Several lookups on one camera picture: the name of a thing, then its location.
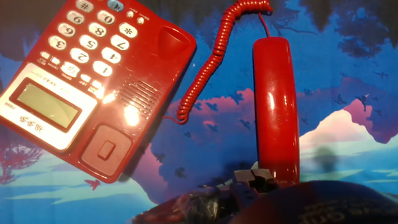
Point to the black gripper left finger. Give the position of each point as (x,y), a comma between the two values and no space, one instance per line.
(199,205)

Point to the red telephone base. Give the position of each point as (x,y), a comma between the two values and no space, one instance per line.
(140,62)

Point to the red telephone handset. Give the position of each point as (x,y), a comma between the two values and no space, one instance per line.
(276,109)

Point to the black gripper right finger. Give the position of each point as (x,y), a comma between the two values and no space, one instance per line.
(264,179)

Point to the blue landscape printed cloth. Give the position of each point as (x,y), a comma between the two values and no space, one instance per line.
(342,77)

